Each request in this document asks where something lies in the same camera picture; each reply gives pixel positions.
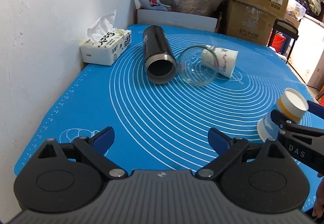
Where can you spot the white tissue pack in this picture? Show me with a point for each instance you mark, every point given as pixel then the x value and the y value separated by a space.
pixel 105 43

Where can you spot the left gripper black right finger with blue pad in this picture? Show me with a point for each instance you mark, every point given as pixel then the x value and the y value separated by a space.
pixel 229 150

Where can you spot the blue silicone baking mat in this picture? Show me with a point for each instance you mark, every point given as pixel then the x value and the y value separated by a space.
pixel 163 127

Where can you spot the white printed pamphlet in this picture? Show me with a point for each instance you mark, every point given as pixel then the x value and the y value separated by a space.
pixel 153 5

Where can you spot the lower brown cardboard box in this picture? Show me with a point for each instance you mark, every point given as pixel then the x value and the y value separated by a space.
pixel 248 23

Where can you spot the blue and white paper cup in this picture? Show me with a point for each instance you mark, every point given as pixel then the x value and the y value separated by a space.
pixel 290 103

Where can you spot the white cardboard box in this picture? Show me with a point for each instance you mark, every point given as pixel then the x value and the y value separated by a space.
pixel 168 18

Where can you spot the clear glass cup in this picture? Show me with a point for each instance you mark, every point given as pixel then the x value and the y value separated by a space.
pixel 198 65

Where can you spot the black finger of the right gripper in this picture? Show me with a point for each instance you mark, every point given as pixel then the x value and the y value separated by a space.
pixel 281 120

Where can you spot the black thermos bottle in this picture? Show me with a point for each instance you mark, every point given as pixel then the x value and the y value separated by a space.
pixel 160 64

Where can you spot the white patterned paper cup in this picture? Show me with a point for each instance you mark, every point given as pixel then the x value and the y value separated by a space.
pixel 220 59

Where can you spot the black metal chair frame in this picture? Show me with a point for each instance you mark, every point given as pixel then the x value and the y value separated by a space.
pixel 287 29

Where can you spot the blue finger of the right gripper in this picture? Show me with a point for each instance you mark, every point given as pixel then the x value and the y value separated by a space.
pixel 315 108

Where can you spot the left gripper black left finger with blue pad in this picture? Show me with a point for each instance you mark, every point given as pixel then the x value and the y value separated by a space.
pixel 92 150

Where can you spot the red plastic bucket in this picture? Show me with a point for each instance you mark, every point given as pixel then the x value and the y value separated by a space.
pixel 278 42

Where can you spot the white chest freezer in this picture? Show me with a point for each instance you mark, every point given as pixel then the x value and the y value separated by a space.
pixel 307 54

